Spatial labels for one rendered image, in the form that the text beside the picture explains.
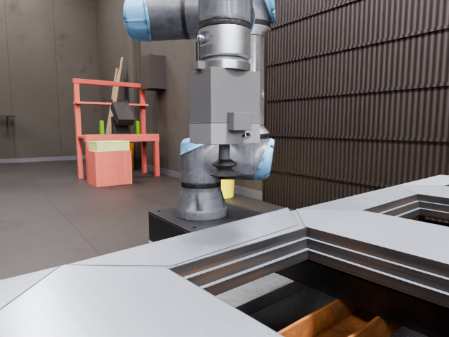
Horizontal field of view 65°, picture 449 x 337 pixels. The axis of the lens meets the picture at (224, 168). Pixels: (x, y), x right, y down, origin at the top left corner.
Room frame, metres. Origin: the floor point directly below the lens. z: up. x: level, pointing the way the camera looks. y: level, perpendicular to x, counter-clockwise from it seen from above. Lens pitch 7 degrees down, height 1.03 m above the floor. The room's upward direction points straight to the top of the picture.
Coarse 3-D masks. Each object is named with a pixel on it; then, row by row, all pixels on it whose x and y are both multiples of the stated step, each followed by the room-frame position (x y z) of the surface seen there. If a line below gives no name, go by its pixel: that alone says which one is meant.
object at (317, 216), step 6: (318, 210) 0.68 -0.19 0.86; (324, 210) 0.68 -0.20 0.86; (330, 210) 0.68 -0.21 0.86; (336, 210) 0.68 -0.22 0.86; (342, 210) 0.68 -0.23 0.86; (348, 210) 0.68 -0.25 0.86; (354, 210) 0.68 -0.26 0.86; (360, 210) 0.68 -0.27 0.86; (300, 216) 0.64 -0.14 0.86; (306, 216) 0.64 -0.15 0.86; (312, 216) 0.64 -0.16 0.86; (318, 216) 0.64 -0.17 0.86; (324, 216) 0.64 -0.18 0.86; (330, 216) 0.64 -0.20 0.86; (336, 216) 0.64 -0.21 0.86; (306, 222) 0.60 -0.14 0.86; (312, 222) 0.60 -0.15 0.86; (318, 222) 0.60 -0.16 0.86
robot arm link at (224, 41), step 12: (228, 24) 0.49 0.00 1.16; (204, 36) 0.50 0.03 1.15; (216, 36) 0.49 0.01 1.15; (228, 36) 0.49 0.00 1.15; (240, 36) 0.49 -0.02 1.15; (204, 48) 0.50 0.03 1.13; (216, 48) 0.49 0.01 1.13; (228, 48) 0.49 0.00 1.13; (240, 48) 0.49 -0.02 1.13; (204, 60) 0.51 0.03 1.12; (240, 60) 0.50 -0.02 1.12
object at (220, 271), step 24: (408, 216) 0.79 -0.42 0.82; (432, 216) 0.81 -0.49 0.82; (264, 240) 0.50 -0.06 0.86; (288, 240) 0.54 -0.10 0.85; (312, 240) 0.55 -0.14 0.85; (336, 240) 0.53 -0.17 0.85; (192, 264) 0.42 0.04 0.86; (216, 264) 0.44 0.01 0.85; (240, 264) 0.46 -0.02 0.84; (264, 264) 0.49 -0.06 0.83; (288, 264) 0.52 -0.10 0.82; (336, 264) 0.51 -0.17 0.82; (360, 264) 0.49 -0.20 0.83; (384, 264) 0.46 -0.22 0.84; (408, 264) 0.44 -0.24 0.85; (432, 264) 0.42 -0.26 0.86; (216, 288) 0.43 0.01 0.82; (408, 288) 0.43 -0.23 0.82; (432, 288) 0.41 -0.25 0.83
